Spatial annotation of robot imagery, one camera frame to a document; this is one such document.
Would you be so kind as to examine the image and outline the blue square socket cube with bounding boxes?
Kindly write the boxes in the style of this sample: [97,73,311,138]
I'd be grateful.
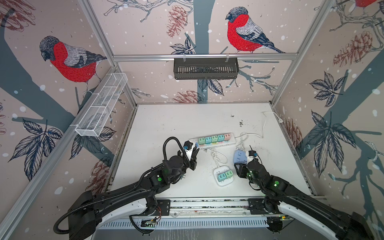
[233,150,248,165]

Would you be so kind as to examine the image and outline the white square socket cube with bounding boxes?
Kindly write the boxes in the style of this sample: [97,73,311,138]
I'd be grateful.
[213,166,234,187]

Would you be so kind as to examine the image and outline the teal charger plug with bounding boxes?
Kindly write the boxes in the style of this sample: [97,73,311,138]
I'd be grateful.
[217,173,226,183]
[218,135,225,142]
[205,137,212,144]

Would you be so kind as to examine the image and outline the white multicolour power strip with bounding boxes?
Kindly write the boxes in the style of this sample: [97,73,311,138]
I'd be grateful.
[189,133,236,149]

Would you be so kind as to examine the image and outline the green charger plug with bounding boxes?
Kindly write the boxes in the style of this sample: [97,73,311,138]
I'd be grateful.
[211,136,219,143]
[198,138,206,145]
[225,170,234,179]

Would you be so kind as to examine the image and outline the pink USB charger plug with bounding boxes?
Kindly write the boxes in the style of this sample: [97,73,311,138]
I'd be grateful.
[224,133,233,141]

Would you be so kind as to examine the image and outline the green charger plug bottom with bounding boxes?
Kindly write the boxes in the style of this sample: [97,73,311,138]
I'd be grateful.
[225,170,234,179]

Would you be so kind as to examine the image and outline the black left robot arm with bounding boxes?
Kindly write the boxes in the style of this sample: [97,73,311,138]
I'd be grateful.
[53,137,200,240]

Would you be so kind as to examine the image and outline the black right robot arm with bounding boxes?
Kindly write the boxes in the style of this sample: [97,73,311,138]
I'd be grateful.
[234,158,375,240]

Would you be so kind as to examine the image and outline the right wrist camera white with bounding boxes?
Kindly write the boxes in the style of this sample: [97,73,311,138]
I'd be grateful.
[247,150,258,162]

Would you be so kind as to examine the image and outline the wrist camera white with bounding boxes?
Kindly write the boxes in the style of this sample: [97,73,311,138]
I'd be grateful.
[183,141,198,161]
[247,150,258,162]

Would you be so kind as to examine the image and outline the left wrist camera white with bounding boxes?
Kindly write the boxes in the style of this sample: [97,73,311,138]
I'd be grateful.
[183,141,198,161]

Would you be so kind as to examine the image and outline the white cube socket cable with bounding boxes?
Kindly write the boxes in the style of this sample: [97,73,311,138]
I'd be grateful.
[209,149,229,167]

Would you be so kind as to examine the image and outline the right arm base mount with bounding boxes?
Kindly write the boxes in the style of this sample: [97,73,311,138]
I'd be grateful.
[248,198,276,215]

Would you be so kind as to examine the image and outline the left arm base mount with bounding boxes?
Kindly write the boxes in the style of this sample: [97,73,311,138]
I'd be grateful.
[133,199,171,217]

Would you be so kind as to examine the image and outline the white power strip cable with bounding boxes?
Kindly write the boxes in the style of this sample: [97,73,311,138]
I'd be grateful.
[235,111,284,142]

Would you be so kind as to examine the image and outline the black wall shelf basket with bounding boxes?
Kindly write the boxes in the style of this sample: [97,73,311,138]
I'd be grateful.
[174,58,239,80]

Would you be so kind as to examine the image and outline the white wire mesh shelf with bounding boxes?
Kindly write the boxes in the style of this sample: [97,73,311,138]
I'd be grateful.
[75,73,128,137]

